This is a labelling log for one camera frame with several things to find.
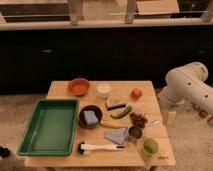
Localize dark red grape bunch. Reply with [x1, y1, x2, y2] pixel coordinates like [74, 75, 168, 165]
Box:
[130, 112, 148, 128]

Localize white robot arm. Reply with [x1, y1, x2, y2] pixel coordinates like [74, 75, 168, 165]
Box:
[157, 62, 213, 125]

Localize dark brown bowl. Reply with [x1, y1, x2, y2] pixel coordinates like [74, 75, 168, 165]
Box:
[78, 105, 102, 129]

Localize red bowl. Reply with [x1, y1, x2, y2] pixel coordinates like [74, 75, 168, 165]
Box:
[68, 78, 90, 96]

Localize white cup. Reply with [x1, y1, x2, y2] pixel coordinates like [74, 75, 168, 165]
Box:
[97, 83, 111, 99]

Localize orange tomato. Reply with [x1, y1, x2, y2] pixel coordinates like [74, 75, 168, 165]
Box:
[131, 88, 142, 99]

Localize green chili pepper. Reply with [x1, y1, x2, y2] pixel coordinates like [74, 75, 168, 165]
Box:
[110, 105, 132, 119]

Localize blue sponge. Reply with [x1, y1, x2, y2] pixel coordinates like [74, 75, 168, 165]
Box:
[83, 110, 98, 125]

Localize yellow banana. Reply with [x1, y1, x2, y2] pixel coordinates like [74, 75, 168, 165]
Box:
[100, 120, 123, 129]

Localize wooden table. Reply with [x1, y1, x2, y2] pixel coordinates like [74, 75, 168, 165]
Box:
[25, 81, 176, 168]

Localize grey folded cloth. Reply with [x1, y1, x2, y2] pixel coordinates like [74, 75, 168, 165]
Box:
[104, 127, 128, 145]

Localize metal measuring cup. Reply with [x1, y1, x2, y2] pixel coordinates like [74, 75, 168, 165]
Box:
[128, 120, 159, 141]

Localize white dish brush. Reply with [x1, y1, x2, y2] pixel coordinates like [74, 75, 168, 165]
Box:
[77, 142, 125, 154]

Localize green plastic tray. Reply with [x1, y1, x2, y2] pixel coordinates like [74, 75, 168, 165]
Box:
[17, 99, 79, 156]

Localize green plastic cup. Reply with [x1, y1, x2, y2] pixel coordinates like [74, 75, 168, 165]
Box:
[142, 138, 159, 156]

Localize dark cabinet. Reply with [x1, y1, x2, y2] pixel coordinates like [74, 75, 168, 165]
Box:
[0, 26, 213, 94]

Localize black object on floor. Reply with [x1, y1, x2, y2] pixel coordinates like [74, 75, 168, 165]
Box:
[0, 146, 11, 158]

